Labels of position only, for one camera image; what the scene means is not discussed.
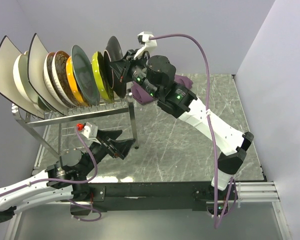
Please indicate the white ribbed brown bowl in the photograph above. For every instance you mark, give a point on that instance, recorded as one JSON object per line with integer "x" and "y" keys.
{"x": 48, "y": 80}

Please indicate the white round plate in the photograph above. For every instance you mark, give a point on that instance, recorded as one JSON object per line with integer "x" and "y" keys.
{"x": 21, "y": 80}

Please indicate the lime green dotted plate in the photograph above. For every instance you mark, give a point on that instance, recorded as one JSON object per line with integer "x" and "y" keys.
{"x": 100, "y": 77}

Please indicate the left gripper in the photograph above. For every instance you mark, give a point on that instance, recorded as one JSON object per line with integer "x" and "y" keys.
{"x": 122, "y": 148}

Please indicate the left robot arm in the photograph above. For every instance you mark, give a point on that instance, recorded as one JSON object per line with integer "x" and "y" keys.
{"x": 69, "y": 178}

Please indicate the purple-rimmed beige plate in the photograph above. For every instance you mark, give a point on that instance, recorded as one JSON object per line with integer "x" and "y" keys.
{"x": 113, "y": 52}

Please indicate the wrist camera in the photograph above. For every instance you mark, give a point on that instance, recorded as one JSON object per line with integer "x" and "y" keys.
{"x": 90, "y": 131}
{"x": 147, "y": 43}

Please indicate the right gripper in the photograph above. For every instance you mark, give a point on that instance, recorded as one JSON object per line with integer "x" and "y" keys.
{"x": 122, "y": 68}

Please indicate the black base beam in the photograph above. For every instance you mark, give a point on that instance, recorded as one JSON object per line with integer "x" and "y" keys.
{"x": 143, "y": 196}

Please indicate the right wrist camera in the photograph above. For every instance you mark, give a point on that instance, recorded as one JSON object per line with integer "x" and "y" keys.
{"x": 147, "y": 43}

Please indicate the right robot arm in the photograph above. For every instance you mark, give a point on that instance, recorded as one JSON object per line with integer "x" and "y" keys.
{"x": 156, "y": 75}

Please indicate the orange dotted plate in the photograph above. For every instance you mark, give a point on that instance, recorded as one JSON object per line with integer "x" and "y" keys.
{"x": 73, "y": 83}

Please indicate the steel dish rack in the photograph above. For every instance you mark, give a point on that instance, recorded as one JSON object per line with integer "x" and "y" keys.
{"x": 39, "y": 128}

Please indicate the aluminium rail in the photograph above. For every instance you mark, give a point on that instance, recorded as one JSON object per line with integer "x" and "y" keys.
{"x": 257, "y": 192}

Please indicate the large square plate, far left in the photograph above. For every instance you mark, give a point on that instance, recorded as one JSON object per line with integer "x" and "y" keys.
{"x": 8, "y": 89}

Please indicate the brown scale-pattern plate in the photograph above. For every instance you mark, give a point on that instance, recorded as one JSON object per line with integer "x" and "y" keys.
{"x": 60, "y": 79}

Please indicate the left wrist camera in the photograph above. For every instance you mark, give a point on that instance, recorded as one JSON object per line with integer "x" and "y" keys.
{"x": 90, "y": 131}

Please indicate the purple cloth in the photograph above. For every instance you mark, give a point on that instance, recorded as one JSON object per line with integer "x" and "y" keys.
{"x": 143, "y": 98}

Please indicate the dark green round plate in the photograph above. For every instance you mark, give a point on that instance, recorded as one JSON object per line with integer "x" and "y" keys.
{"x": 84, "y": 76}

